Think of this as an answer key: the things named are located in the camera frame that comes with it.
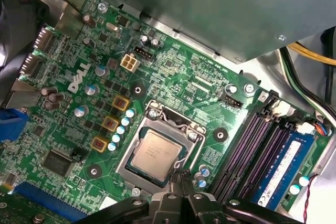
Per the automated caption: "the thin wire locking lever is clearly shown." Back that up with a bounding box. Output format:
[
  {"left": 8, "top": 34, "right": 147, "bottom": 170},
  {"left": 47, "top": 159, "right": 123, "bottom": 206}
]
[{"left": 159, "top": 110, "right": 208, "bottom": 174}]

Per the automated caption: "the blue expansion slot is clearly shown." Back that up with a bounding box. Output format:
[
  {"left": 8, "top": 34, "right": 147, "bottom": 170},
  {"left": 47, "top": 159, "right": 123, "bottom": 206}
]
[{"left": 13, "top": 180, "right": 89, "bottom": 222}]

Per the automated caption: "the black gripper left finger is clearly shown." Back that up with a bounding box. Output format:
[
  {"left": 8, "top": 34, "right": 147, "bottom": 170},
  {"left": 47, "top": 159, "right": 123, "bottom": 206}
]
[{"left": 98, "top": 172, "right": 187, "bottom": 224}]

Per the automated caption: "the black RAM slot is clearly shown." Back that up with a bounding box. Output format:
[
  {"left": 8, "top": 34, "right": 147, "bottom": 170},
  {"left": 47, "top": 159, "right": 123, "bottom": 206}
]
[
  {"left": 237, "top": 118, "right": 299, "bottom": 201},
  {"left": 209, "top": 90, "right": 279, "bottom": 198},
  {"left": 223, "top": 102, "right": 292, "bottom": 201}
]

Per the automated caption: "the blue RAM stick white label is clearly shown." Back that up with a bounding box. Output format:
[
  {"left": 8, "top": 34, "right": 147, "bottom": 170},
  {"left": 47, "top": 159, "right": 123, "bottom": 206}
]
[{"left": 256, "top": 132, "right": 317, "bottom": 210}]

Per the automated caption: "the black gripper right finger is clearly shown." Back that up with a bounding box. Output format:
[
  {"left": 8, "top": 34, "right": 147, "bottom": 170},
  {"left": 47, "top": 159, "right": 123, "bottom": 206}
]
[{"left": 181, "top": 168, "right": 300, "bottom": 224}]

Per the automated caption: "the metal socket cover frame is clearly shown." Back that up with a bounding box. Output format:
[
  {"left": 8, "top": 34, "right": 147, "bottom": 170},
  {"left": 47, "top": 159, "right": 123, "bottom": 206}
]
[{"left": 115, "top": 100, "right": 208, "bottom": 196}]

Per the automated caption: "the silver CPU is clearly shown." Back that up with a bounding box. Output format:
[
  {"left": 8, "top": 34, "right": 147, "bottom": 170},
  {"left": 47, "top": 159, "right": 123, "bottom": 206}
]
[{"left": 125, "top": 129, "right": 187, "bottom": 183}]

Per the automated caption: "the black case fan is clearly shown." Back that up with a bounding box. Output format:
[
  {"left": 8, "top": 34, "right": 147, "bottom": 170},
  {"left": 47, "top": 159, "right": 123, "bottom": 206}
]
[{"left": 0, "top": 0, "right": 53, "bottom": 106}]

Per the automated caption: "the green Dell motherboard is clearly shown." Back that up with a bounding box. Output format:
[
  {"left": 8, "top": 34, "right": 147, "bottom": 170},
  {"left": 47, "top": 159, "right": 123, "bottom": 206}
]
[{"left": 0, "top": 0, "right": 331, "bottom": 224}]

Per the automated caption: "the yellow wire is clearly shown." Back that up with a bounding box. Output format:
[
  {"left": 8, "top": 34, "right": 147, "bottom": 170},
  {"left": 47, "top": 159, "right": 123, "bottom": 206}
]
[{"left": 287, "top": 41, "right": 336, "bottom": 66}]

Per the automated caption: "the grey wire bundle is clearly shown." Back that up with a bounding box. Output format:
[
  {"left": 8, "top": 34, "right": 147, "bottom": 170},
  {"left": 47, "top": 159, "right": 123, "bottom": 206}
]
[{"left": 278, "top": 47, "right": 336, "bottom": 120}]

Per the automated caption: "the silver power supply unit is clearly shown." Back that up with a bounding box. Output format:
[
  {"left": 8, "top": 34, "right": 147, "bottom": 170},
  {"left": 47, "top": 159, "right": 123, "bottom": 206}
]
[{"left": 85, "top": 0, "right": 336, "bottom": 65}]

